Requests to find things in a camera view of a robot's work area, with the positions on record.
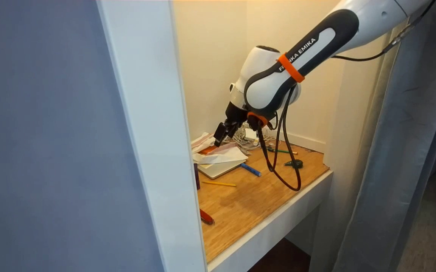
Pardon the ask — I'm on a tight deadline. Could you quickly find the grey curtain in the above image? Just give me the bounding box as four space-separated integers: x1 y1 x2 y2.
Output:
334 3 436 272

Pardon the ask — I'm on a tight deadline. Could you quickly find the red pen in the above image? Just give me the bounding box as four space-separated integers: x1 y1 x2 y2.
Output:
200 209 216 226

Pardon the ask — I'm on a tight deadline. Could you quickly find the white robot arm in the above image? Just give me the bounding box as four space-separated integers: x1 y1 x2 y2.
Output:
214 0 435 147

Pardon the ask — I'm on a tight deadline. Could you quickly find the blue highlighter marker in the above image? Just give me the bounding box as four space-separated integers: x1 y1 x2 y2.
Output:
241 164 261 177

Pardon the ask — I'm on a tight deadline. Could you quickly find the green pen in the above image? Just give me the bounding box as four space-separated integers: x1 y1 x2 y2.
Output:
267 147 299 156

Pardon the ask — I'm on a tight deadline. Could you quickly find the white paper stack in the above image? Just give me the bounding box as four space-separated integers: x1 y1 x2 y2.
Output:
191 133 247 179

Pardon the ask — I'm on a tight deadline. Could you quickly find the dark green small object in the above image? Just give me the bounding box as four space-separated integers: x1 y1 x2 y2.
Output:
285 161 303 170

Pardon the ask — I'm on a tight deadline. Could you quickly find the yellow pencil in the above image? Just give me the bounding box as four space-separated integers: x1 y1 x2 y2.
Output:
199 180 238 188

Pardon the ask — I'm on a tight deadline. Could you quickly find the white door frame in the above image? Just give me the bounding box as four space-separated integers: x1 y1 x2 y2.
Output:
98 0 208 272

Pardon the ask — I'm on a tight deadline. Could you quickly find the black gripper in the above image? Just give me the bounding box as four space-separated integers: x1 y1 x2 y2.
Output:
214 103 249 147

